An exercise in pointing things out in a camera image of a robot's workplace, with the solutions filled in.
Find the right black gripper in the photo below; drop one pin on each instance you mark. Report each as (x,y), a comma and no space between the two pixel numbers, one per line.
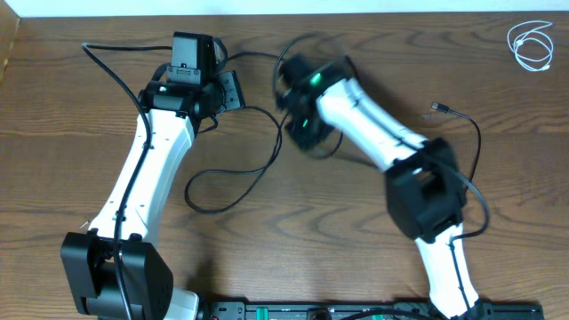
(304,140)

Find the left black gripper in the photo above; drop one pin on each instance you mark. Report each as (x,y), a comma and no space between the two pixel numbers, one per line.
(232,90)

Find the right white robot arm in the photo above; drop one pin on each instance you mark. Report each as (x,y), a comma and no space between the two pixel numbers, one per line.
(424,189)

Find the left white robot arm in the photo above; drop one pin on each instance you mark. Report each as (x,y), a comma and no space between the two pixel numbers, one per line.
(164,134)

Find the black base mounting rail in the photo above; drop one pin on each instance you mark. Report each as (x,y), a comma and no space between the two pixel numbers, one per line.
(239,310)

